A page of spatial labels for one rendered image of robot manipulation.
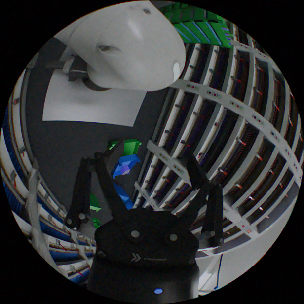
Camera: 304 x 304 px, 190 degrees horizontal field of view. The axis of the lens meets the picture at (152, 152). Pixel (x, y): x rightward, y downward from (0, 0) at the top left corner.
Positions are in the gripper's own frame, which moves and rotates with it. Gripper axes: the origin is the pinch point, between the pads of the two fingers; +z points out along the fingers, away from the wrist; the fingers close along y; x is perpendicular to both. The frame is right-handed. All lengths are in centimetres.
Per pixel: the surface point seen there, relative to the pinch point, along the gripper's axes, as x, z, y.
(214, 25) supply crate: 67, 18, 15
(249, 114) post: 27, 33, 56
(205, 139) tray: -6, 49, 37
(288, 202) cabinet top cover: -4, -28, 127
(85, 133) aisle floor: -16, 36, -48
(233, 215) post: -46, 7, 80
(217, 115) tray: 15, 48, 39
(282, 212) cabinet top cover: -15, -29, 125
